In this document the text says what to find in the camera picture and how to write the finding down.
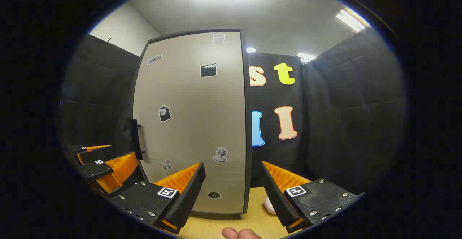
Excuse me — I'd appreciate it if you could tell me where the pink frosted donut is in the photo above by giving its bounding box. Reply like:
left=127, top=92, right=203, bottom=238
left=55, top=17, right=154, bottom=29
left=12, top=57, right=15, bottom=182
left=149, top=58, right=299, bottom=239
left=263, top=197, right=276, bottom=215

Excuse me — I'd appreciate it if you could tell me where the grey cabinet door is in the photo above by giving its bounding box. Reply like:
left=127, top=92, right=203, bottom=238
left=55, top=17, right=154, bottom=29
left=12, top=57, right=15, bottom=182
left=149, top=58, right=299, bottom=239
left=133, top=30, right=251, bottom=216

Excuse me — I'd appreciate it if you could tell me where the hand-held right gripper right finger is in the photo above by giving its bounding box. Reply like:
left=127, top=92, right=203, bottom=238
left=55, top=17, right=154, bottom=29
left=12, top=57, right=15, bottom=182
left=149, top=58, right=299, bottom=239
left=261, top=161, right=365, bottom=233

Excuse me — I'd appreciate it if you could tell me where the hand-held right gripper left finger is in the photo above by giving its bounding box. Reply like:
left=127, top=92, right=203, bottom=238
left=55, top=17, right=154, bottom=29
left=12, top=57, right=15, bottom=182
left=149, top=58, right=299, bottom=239
left=108, top=161, right=206, bottom=234

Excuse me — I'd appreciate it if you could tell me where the black backdrop cloth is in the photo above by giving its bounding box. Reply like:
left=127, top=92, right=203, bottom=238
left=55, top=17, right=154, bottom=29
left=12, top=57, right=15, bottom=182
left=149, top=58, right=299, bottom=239
left=58, top=33, right=408, bottom=196

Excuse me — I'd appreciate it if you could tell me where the black door handle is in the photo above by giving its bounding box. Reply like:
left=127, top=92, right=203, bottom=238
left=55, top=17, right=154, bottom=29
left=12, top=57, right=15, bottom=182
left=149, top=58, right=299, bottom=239
left=130, top=119, right=145, bottom=160

